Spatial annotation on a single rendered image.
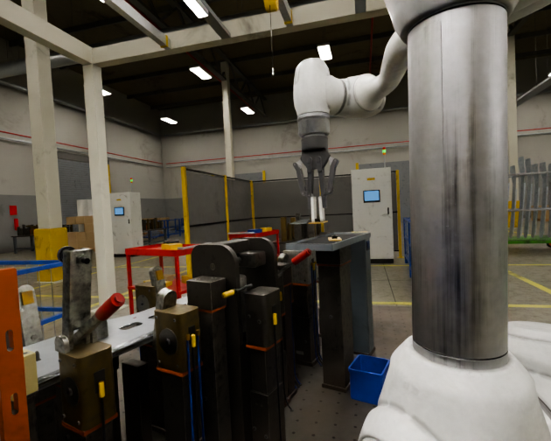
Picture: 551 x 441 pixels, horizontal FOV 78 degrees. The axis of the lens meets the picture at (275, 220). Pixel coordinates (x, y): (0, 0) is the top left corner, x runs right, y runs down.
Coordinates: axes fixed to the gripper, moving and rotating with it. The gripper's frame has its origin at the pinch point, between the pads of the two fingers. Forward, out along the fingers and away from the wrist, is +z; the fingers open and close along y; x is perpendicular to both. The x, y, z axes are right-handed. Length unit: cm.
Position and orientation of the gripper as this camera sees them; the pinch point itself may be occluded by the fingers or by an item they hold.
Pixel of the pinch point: (317, 208)
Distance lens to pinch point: 97.6
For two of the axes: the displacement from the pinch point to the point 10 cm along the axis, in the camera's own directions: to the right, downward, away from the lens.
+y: -9.3, 0.4, 3.6
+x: -3.6, 0.5, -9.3
